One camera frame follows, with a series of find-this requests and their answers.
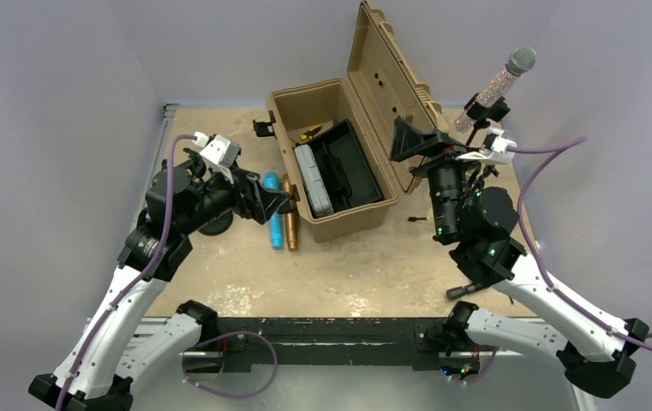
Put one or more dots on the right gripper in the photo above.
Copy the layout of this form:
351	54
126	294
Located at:
409	142

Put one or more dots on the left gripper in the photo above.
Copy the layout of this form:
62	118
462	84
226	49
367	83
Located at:
263	201

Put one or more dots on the blue microphone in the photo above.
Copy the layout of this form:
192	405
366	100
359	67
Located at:
271	181

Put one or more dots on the black shock-mount desk stand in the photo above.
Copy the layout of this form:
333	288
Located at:
218	225

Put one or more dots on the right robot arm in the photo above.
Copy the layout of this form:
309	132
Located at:
593	348

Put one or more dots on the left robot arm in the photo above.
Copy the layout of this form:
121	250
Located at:
103	371

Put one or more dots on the gold microphone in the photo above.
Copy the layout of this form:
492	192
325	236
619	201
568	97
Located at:
291	218

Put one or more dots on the black clip mic stand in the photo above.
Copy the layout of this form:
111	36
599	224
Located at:
483	115

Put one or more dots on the glitter silver microphone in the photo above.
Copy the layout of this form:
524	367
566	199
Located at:
519	62

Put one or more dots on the grey small parts case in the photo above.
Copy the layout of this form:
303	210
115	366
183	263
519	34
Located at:
313	182

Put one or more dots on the black toolbox tray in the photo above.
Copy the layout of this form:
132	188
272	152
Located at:
347	175

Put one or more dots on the tan plastic toolbox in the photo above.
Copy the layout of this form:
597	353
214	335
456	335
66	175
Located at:
379	86

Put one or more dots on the yellow black tool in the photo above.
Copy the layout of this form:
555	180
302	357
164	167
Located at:
310	133

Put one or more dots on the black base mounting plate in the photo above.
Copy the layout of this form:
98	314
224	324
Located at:
236	344

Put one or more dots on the black cylindrical adapter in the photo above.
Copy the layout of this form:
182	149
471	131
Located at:
461	291

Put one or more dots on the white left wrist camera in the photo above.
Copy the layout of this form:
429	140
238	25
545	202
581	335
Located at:
219	153

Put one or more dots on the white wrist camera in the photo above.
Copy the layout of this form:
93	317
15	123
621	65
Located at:
496	148
219	153

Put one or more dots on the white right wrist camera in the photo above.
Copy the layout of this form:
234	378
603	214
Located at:
496	148

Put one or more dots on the aluminium frame rails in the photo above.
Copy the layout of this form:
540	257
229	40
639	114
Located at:
235	121

